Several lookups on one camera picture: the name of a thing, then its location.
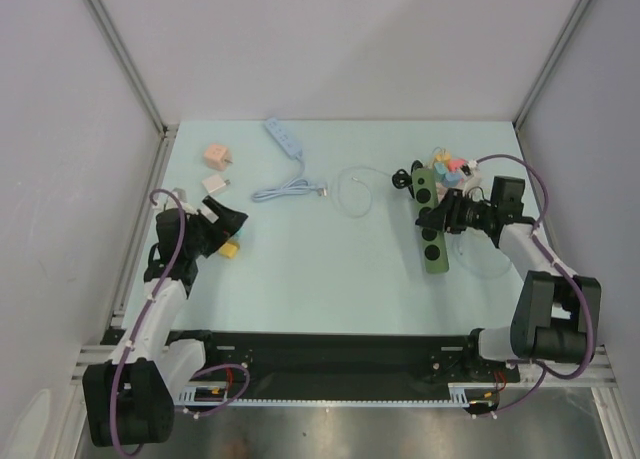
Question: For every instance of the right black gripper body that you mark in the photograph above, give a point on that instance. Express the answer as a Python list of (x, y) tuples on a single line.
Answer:
[(451, 212)]

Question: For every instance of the grey cable duct rail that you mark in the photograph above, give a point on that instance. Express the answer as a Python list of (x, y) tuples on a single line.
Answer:
[(385, 393)]

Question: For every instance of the pink deer cube socket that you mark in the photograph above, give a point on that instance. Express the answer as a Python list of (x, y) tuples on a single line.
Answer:
[(217, 157)]

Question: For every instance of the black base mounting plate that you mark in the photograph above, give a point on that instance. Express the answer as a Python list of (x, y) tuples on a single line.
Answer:
[(356, 359)]

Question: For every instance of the yellow plug adapter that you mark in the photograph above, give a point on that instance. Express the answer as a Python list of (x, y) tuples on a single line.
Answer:
[(229, 250)]

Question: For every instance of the aluminium frame post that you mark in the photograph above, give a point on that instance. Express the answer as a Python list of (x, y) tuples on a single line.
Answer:
[(129, 69), (569, 28)]

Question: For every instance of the white Honor charger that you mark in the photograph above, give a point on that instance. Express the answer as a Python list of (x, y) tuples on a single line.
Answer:
[(215, 184)]

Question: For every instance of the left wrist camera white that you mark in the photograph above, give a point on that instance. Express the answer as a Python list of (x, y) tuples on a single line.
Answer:
[(187, 201)]

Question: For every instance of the light blue cube charger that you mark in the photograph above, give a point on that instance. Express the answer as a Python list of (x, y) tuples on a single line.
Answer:
[(445, 177)]

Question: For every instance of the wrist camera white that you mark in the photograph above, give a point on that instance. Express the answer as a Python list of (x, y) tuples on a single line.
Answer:
[(187, 201), (472, 175)]

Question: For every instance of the right aluminium frame post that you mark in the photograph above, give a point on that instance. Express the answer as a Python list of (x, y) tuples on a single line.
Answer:
[(569, 28)]

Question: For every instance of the green power strip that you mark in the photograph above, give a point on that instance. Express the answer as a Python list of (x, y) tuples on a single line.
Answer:
[(433, 245)]

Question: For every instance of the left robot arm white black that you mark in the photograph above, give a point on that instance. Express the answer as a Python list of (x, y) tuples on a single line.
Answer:
[(131, 397)]

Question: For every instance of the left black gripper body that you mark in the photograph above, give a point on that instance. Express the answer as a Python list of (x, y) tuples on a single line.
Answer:
[(205, 236)]

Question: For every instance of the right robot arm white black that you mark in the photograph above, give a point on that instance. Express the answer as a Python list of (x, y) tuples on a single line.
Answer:
[(554, 324)]

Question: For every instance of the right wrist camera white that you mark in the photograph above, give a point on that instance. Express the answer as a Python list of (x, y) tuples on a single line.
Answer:
[(472, 175)]

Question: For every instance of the red pink cube charger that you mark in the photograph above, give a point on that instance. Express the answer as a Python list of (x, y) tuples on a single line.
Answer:
[(458, 166)]

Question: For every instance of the left aluminium frame post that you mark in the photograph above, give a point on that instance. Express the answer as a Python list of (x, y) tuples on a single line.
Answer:
[(129, 69)]

